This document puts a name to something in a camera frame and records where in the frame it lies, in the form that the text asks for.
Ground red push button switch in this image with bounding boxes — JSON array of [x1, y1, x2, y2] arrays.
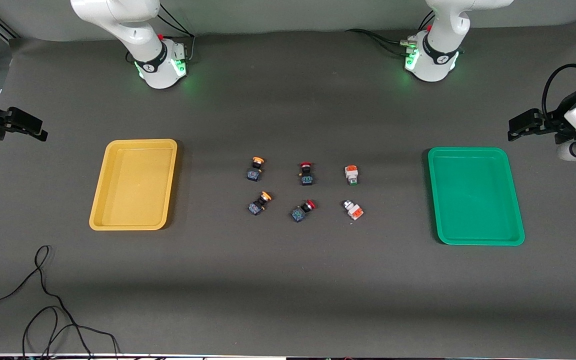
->
[[291, 199, 317, 223], [299, 161, 316, 186]]

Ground black base cables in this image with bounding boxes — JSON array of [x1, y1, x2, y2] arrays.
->
[[157, 2, 197, 63], [345, 28, 416, 57]]

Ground green plastic tray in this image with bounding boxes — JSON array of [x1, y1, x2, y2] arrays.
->
[[427, 146, 526, 247]]

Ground black right base cables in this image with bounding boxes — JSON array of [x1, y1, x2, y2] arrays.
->
[[157, 2, 197, 63]]

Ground yellow push button switch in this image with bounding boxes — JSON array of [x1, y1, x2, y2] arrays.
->
[[248, 191, 273, 216], [246, 156, 265, 182]]

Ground yellow plastic tray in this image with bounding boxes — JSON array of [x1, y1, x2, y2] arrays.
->
[[88, 139, 179, 232]]

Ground dark grey table mat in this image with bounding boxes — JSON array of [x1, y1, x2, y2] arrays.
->
[[0, 20, 576, 357]]

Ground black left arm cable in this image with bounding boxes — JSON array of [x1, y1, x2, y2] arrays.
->
[[541, 63, 576, 123]]

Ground thin black loose cable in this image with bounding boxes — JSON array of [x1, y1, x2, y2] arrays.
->
[[0, 245, 121, 360]]

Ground black left base cables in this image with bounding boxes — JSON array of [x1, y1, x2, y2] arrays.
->
[[345, 28, 416, 57]]

